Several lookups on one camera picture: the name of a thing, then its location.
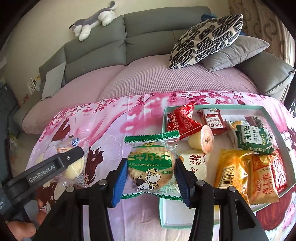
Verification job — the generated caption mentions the beige patterned curtain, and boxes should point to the beige patterned curtain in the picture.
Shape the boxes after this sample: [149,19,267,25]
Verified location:
[228,0,294,67]

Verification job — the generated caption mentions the dark grey cabinet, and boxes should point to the dark grey cabinet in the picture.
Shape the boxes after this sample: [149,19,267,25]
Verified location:
[0,83,20,139]

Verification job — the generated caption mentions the bright red snack packet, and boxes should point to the bright red snack packet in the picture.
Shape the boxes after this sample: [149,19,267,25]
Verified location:
[166,103,203,140]

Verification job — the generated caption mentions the round biscuit green-edged packet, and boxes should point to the round biscuit green-edged packet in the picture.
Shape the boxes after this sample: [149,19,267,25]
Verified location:
[121,130,181,201]

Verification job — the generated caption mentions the white packet red characters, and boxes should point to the white packet red characters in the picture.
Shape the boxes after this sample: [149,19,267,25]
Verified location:
[179,149,208,182]

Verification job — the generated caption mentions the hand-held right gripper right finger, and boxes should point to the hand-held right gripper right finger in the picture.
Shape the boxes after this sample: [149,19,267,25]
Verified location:
[175,157,264,241]

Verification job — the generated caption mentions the grey sofa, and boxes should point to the grey sofa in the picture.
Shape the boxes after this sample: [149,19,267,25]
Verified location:
[13,6,296,130]

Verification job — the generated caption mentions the black white patterned pillow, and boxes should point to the black white patterned pillow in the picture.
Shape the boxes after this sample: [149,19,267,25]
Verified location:
[169,14,244,69]

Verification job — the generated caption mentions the red gold patterned packet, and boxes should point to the red gold patterned packet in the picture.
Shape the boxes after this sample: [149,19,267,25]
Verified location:
[269,149,288,194]

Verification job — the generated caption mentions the round bun clear packet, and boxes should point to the round bun clear packet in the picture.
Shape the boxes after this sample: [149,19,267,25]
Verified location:
[50,137,91,189]

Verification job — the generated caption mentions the cartoon printed blanket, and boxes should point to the cartoon printed blanket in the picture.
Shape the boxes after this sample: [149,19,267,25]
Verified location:
[25,90,296,241]

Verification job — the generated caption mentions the orange tan snack packet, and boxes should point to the orange tan snack packet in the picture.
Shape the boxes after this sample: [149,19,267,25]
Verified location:
[239,152,281,205]

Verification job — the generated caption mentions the dark red white-label packet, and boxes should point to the dark red white-label packet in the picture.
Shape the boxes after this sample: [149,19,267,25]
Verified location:
[198,108,230,136]

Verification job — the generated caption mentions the dark green biscuit packet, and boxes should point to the dark green biscuit packet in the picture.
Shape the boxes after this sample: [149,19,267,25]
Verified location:
[235,124,275,155]

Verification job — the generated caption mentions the pink snack packet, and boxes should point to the pink snack packet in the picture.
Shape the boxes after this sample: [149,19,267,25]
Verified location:
[245,115,266,129]

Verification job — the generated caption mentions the person's left hand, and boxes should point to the person's left hand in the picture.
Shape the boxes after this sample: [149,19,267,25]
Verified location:
[6,199,47,241]

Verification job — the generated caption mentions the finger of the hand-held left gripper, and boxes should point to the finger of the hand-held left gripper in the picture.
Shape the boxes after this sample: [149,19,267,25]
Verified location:
[60,147,85,168]

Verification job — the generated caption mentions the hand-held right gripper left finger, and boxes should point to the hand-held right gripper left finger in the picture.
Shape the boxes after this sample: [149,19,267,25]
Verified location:
[35,159,129,241]

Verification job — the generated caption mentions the pink sofa cover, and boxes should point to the pink sofa cover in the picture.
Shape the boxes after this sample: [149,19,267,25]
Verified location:
[22,54,259,135]

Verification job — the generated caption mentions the light grey pillow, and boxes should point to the light grey pillow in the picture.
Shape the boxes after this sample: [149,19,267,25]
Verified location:
[42,62,66,100]

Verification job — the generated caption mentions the grey white husky plush toy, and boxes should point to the grey white husky plush toy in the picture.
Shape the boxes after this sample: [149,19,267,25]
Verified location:
[69,1,116,42]

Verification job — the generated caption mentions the yellow clear snack packet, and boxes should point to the yellow clear snack packet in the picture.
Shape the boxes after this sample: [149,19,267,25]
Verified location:
[215,149,251,194]

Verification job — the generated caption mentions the teal cardboard box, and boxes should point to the teal cardboard box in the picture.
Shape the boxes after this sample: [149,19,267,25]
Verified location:
[159,104,292,229]

